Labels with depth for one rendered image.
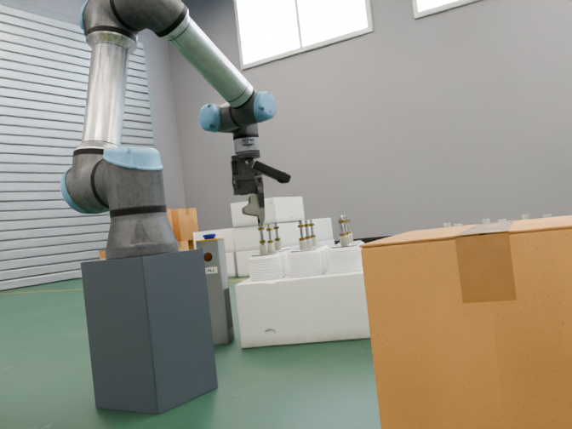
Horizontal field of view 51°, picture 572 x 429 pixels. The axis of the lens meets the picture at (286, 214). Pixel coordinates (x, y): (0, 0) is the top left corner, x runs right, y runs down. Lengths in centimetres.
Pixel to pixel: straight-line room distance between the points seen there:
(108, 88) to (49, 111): 586
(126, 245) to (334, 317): 67
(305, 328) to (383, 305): 108
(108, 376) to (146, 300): 20
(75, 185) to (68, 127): 601
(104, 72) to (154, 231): 41
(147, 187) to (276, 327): 63
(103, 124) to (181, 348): 53
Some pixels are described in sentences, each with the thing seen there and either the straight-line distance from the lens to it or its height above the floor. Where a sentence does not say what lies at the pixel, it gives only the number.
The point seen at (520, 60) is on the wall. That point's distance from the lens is 669.
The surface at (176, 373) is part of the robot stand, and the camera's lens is 124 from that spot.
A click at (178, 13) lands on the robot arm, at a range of 144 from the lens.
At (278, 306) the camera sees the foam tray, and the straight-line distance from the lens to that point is 168.
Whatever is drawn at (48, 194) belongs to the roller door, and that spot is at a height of 97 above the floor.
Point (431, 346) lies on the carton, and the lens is 61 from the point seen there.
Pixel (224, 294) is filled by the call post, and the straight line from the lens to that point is 180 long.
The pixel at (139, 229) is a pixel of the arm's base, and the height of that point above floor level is 35.
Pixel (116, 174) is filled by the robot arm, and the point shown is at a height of 47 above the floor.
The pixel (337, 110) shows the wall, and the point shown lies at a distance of 732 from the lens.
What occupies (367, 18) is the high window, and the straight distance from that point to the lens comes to 731.
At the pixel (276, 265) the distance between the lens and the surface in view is 172.
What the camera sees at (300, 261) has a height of 22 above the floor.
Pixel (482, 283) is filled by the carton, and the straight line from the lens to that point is 59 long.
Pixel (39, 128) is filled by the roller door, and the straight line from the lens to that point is 716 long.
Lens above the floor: 33
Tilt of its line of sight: 1 degrees up
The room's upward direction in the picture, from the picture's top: 6 degrees counter-clockwise
